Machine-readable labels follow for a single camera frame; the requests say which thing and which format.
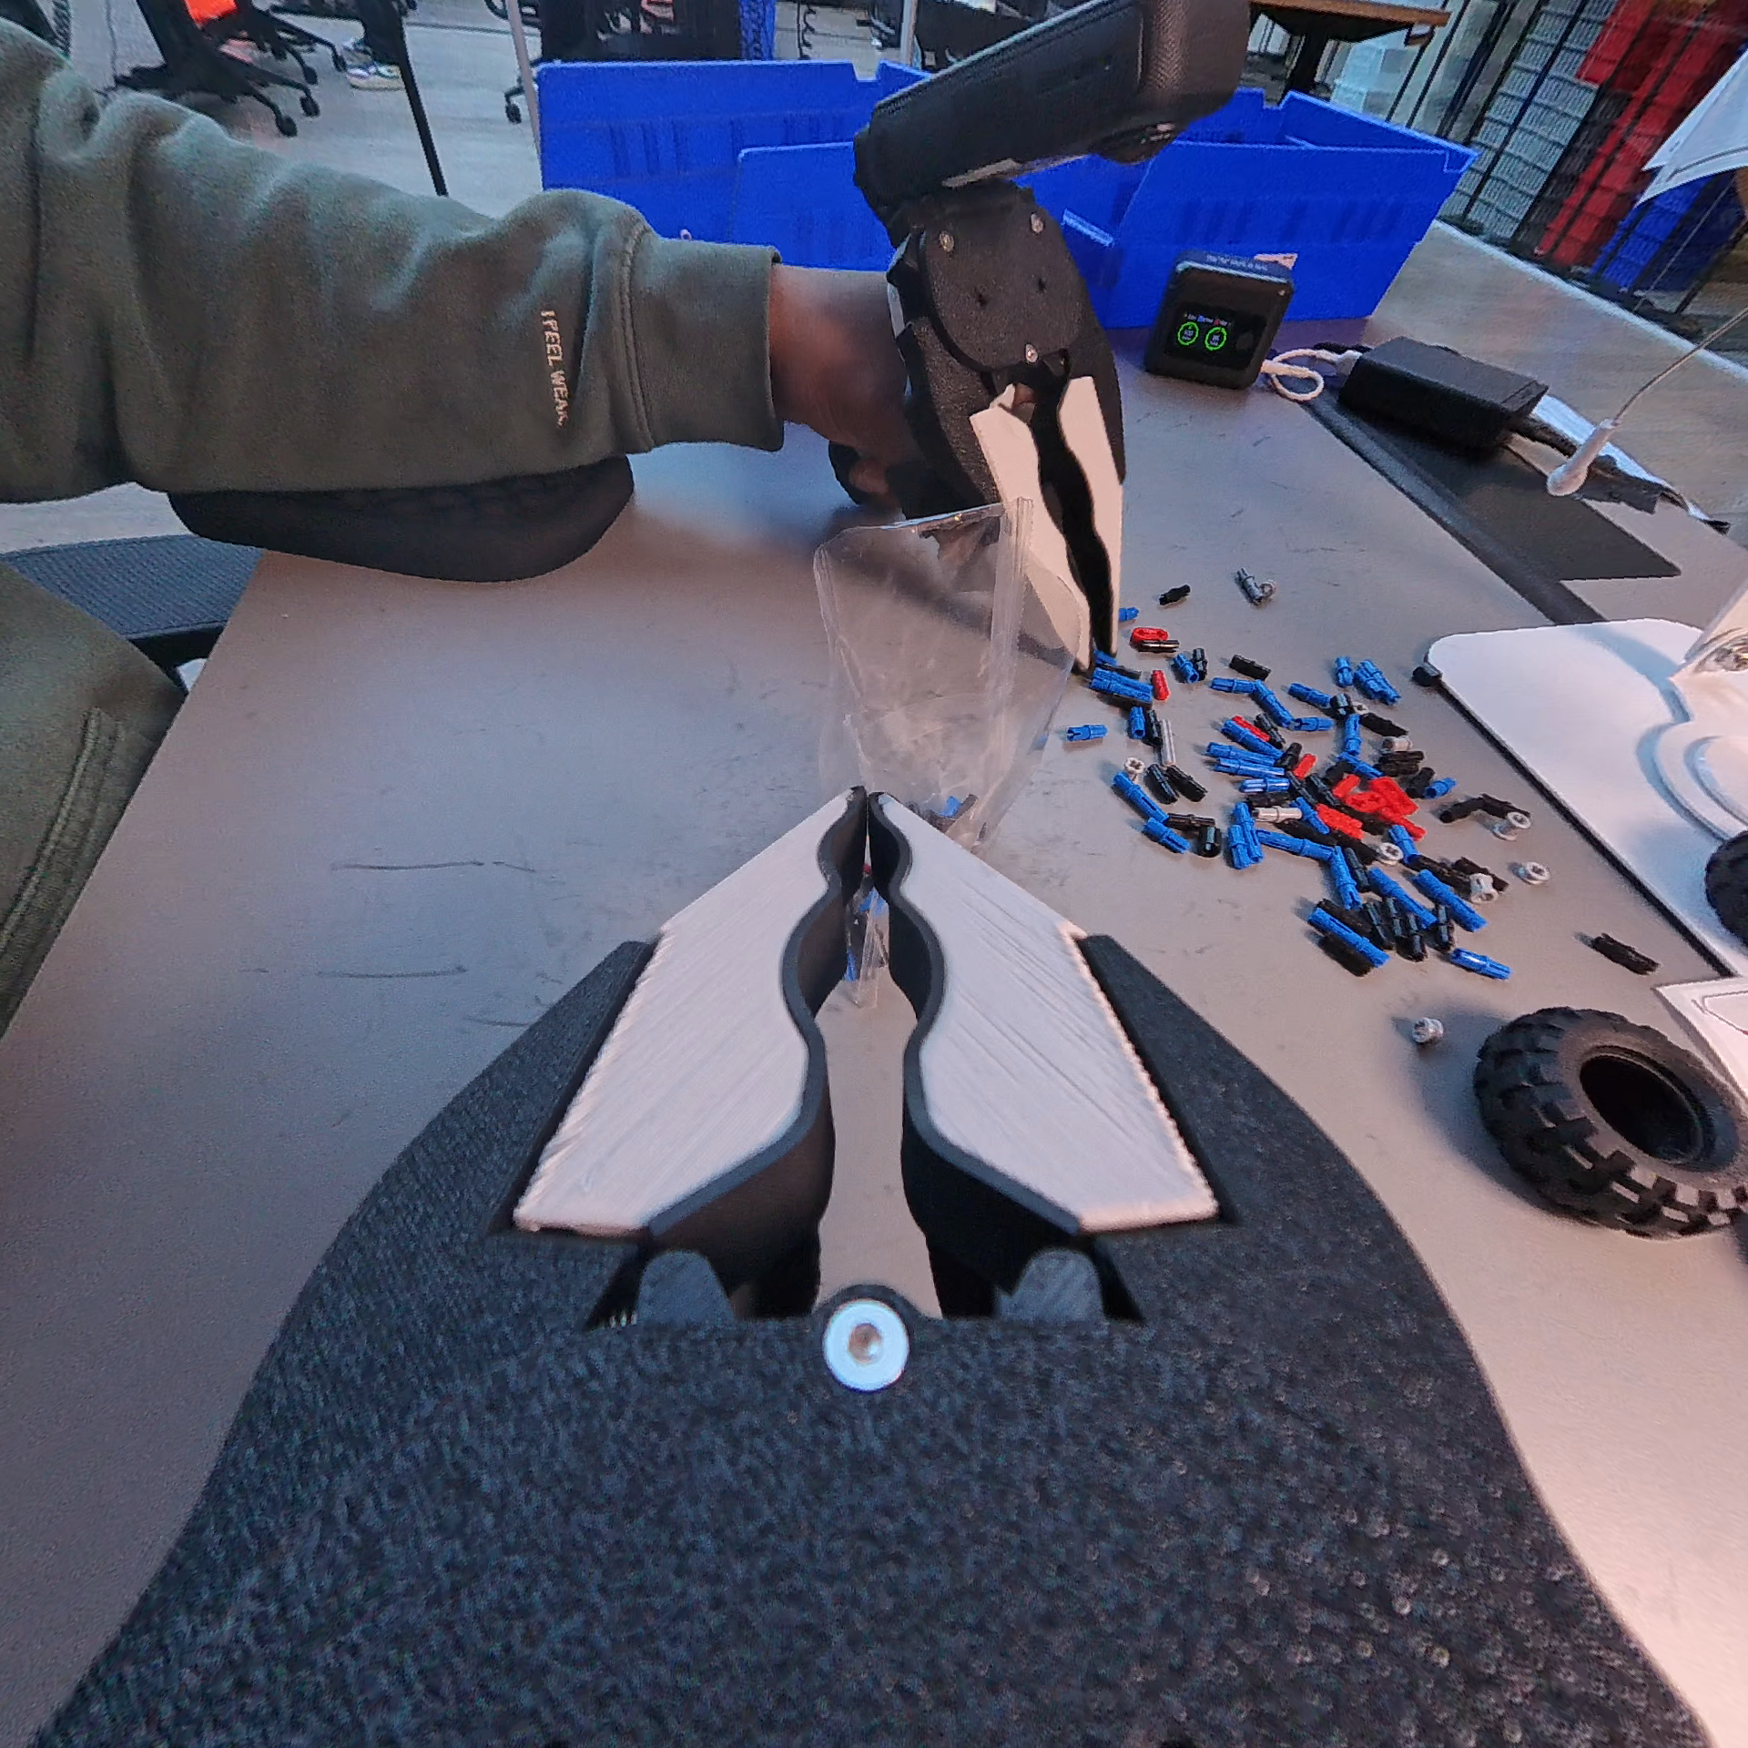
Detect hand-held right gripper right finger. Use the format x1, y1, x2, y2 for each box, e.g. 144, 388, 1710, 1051
878, 801, 1226, 1238

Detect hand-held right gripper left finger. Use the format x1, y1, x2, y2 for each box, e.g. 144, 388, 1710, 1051
514, 792, 875, 1247

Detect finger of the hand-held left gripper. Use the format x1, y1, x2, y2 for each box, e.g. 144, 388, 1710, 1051
1053, 363, 1132, 660
974, 374, 1097, 648

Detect clear plastic bag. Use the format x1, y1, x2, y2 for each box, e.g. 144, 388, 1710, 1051
816, 502, 1084, 998

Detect large pile of toy pins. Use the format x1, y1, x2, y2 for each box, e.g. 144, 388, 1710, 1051
1061, 568, 1533, 984

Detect grey desk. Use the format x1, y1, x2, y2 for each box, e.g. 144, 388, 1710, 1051
0, 218, 1748, 1748

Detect black desk mat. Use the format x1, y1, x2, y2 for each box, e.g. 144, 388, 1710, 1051
1311, 382, 1748, 589

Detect white desk lamp stand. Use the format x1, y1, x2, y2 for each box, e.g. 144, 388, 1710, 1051
1430, 57, 1748, 975

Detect person's left hand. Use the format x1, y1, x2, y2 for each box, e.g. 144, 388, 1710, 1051
767, 261, 947, 509

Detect black charger with green display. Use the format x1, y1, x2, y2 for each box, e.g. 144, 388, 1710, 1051
1143, 254, 1297, 394

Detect blue storage bin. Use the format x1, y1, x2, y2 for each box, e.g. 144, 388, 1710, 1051
1066, 88, 1477, 328
537, 61, 903, 271

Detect black power adapter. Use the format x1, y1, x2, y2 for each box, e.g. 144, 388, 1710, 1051
1341, 338, 1544, 458

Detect white sticker sheet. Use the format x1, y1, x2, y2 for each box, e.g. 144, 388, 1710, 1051
1662, 979, 1748, 1094

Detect black office chair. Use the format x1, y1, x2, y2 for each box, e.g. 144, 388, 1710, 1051
123, 0, 344, 139

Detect white cable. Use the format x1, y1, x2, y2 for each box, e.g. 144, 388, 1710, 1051
1257, 350, 1670, 507

